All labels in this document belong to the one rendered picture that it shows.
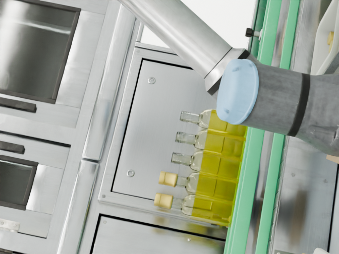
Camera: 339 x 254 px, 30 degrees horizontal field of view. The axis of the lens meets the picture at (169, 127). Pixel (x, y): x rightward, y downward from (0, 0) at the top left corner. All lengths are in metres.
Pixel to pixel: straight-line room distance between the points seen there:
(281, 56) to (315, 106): 0.63
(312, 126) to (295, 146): 0.40
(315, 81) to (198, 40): 0.26
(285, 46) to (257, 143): 0.33
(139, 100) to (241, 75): 0.75
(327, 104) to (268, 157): 0.44
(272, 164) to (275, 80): 0.44
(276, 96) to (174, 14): 0.29
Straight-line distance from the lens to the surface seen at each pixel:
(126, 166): 1.76
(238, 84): 1.10
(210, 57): 1.25
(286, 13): 1.78
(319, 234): 1.48
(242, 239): 1.47
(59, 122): 1.86
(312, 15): 1.77
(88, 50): 1.93
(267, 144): 1.53
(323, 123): 1.11
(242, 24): 1.93
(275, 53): 1.72
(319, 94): 1.11
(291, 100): 1.10
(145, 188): 1.74
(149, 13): 1.26
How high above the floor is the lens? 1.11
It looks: 2 degrees up
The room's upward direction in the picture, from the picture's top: 79 degrees counter-clockwise
